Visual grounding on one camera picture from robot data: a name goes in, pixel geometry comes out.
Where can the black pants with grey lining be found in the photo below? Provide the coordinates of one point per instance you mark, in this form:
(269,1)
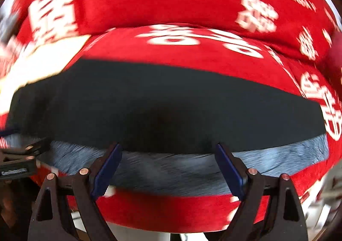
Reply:
(160,96)

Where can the dark red cushion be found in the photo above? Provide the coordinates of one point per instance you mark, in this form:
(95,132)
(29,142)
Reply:
(336,52)

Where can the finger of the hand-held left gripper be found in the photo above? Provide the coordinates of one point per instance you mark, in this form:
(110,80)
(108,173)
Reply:
(9,133)
(37,146)

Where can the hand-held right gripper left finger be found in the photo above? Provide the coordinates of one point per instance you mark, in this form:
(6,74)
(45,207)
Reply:
(104,173)

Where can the cream blanket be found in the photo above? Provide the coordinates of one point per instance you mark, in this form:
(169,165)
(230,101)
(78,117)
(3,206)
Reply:
(32,70)

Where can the grey padded garment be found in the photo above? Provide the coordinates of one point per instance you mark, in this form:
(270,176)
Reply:
(6,27)

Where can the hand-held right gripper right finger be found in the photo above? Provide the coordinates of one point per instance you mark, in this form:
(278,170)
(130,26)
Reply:
(230,173)

